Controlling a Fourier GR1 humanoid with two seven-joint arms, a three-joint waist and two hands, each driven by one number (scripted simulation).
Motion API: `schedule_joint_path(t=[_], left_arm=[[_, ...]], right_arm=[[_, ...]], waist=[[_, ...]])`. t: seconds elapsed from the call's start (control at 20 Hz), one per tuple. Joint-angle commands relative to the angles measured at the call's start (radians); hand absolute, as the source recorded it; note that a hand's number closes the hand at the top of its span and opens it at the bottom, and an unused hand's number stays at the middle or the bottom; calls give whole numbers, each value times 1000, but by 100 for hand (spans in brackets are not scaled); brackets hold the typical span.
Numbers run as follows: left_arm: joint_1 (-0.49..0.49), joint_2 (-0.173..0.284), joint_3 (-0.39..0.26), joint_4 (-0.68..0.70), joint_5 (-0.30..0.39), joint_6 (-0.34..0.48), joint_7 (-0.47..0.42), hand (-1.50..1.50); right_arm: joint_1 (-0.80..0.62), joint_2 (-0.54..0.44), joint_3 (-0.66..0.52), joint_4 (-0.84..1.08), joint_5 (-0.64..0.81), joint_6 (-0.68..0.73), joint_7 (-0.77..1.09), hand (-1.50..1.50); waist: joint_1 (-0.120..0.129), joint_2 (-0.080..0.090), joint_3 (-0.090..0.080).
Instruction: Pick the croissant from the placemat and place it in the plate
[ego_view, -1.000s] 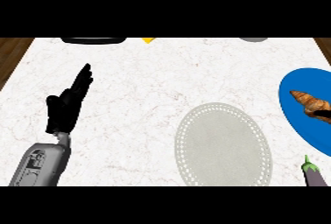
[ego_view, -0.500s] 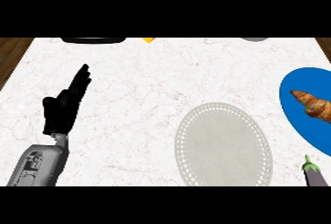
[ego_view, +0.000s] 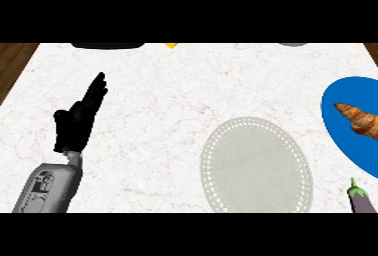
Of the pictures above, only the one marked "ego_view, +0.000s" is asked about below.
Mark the pale grey round plate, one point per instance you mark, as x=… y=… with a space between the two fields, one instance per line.
x=256 y=166

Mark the black flat object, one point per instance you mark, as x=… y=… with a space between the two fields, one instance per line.
x=107 y=45

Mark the blue oval placemat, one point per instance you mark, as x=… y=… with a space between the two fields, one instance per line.
x=352 y=133

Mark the purple eggplant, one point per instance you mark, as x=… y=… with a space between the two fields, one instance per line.
x=361 y=200

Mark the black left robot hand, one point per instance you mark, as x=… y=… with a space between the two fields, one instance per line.
x=74 y=125

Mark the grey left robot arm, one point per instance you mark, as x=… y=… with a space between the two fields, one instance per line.
x=49 y=186

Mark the small yellow object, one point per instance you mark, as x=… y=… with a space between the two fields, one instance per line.
x=170 y=45

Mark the brown croissant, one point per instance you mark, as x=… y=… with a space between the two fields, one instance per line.
x=362 y=120

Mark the grey round object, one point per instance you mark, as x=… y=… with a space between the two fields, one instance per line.
x=293 y=44

